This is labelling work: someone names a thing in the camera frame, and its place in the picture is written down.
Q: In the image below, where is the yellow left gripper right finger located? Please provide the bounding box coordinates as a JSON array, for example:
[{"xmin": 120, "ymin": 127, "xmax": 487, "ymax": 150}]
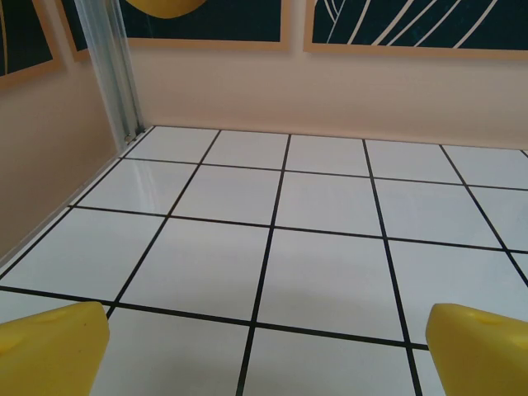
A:
[{"xmin": 426, "ymin": 303, "xmax": 528, "ymax": 396}]

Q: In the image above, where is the aluminium corner post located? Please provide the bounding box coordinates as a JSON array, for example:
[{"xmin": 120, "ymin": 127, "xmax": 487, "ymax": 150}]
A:
[{"xmin": 75, "ymin": 0, "xmax": 144, "ymax": 144}]

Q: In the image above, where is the golden oval wall panel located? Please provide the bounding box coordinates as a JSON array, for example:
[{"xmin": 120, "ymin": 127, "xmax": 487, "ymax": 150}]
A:
[{"xmin": 117, "ymin": 0, "xmax": 296, "ymax": 54}]

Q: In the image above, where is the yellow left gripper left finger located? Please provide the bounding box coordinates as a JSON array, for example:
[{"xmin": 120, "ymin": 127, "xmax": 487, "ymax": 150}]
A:
[{"xmin": 0, "ymin": 300, "xmax": 111, "ymax": 396}]

